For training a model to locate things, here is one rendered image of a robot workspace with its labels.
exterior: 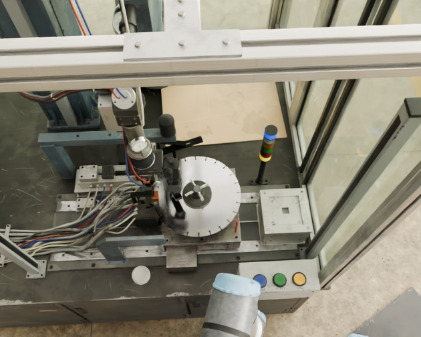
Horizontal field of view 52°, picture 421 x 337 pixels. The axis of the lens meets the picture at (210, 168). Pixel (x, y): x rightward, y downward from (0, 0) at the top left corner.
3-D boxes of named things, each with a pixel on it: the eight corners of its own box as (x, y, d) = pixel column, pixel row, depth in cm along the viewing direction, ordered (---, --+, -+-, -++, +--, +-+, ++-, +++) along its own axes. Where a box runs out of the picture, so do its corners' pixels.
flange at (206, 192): (217, 192, 162) (218, 189, 159) (199, 214, 157) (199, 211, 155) (194, 176, 165) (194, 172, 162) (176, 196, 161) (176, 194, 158)
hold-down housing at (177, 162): (184, 182, 150) (181, 154, 132) (182, 194, 148) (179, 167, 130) (168, 180, 150) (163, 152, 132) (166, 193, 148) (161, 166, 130)
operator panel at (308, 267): (307, 269, 168) (315, 259, 155) (311, 297, 163) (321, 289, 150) (236, 273, 168) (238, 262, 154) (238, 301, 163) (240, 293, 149)
